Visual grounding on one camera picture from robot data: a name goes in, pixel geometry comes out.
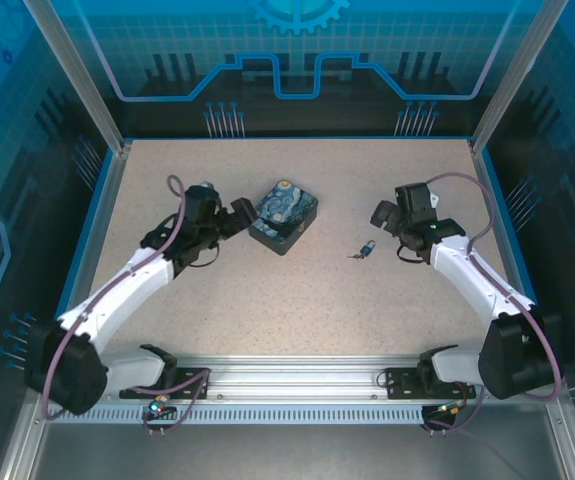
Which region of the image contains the dark box with starry print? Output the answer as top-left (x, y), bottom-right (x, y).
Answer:
top-left (247, 179), bottom-right (320, 257)

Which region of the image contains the left connector board with LED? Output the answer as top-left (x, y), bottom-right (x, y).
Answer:
top-left (141, 394), bottom-right (176, 421)

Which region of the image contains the connector board with led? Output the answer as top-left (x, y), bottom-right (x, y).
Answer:
top-left (432, 399), bottom-right (469, 418)
top-left (141, 394), bottom-right (176, 421)

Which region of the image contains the right connector board with LED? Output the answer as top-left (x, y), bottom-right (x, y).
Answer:
top-left (432, 399), bottom-right (469, 418)

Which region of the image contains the metal tray panel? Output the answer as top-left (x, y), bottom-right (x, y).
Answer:
top-left (0, 389), bottom-right (575, 480)

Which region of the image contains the aluminium left side rail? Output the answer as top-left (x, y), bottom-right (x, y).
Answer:
top-left (49, 141), bottom-right (134, 364)

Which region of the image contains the aluminium rail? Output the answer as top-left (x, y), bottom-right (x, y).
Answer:
top-left (31, 354), bottom-right (563, 402)
top-left (468, 139), bottom-right (559, 364)
top-left (49, 141), bottom-right (134, 364)

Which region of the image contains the aluminium right side rail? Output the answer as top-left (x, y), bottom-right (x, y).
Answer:
top-left (468, 139), bottom-right (559, 364)

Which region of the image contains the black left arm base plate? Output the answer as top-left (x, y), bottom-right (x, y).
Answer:
top-left (119, 366), bottom-right (214, 400)

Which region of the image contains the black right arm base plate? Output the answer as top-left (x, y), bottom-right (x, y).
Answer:
top-left (383, 366), bottom-right (478, 400)

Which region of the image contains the aluminium front rail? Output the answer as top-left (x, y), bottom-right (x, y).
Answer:
top-left (31, 354), bottom-right (563, 402)

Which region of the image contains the aluminium right rear frame post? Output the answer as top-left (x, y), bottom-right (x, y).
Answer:
top-left (469, 0), bottom-right (556, 154)

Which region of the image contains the aluminium frame post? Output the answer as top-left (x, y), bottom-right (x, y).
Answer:
top-left (469, 0), bottom-right (556, 154)
top-left (21, 0), bottom-right (134, 154)

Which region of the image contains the aluminium left rear frame post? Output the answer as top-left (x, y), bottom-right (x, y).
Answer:
top-left (21, 0), bottom-right (134, 154)

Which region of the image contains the slotted metal cable duct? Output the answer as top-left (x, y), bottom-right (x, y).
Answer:
top-left (45, 405), bottom-right (426, 422)

